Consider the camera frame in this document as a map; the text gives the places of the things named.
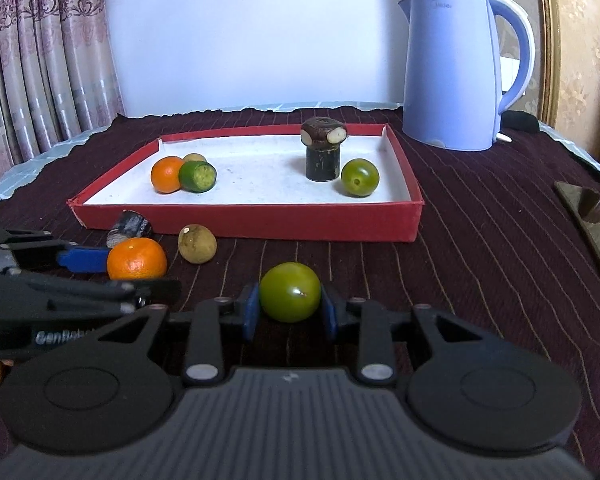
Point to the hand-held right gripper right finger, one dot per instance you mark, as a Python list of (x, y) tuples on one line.
[(328, 312)]

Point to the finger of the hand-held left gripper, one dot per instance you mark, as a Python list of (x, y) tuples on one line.
[(80, 295), (82, 260)]

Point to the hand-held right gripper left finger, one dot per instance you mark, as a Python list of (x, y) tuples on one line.
[(251, 310)]

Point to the orange tangerine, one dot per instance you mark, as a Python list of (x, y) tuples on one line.
[(164, 176), (137, 260)]

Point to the red cardboard tray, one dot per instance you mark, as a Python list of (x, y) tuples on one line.
[(270, 180)]

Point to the green cucumber piece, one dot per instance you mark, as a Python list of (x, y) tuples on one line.
[(191, 176)]

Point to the dark sugarcane piece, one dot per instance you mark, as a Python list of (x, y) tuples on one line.
[(322, 165), (132, 224), (320, 130)]

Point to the yellow longan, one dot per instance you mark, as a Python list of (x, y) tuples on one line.
[(195, 157), (196, 243)]

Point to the dark striped tablecloth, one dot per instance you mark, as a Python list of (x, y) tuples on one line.
[(480, 240)]

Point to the pink patterned curtain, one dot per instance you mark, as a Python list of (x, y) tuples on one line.
[(40, 60)]

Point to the blue electric kettle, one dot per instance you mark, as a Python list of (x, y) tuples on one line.
[(445, 70)]

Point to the dark smartphone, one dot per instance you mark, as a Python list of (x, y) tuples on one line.
[(592, 230)]

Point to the gold framed mirror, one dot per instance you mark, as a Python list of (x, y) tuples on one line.
[(548, 35)]

